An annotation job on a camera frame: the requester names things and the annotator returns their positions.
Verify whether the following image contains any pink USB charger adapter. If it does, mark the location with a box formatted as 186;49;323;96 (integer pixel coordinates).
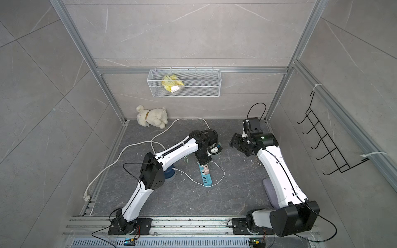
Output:
202;165;209;175

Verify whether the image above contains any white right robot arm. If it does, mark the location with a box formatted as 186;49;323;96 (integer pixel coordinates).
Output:
230;117;320;237

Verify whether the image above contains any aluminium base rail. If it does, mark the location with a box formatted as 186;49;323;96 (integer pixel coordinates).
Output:
58;216;324;248

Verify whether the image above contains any yellow crumpled bag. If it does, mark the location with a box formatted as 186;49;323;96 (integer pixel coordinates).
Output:
161;74;185;93

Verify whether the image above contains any teal power strip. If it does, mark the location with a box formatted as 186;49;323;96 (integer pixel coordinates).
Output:
199;165;213;187

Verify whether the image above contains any white wire mesh basket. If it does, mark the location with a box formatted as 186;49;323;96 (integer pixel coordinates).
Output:
147;68;222;98

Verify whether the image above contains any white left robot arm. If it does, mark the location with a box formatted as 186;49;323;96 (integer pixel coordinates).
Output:
108;129;222;236

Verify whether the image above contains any cream plush toy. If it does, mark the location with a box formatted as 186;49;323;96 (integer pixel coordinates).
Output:
136;105;168;129

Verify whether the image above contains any green cordless meat grinder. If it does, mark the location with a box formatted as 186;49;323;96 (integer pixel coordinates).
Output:
209;144;223;155

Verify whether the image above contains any thin white USB cable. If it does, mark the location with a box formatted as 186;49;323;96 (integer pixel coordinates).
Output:
171;159;226;188

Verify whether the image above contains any thick white power cord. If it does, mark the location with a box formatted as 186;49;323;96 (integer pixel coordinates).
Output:
83;117;212;202

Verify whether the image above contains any black wall hook rack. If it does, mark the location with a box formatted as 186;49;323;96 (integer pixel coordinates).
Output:
296;92;370;176

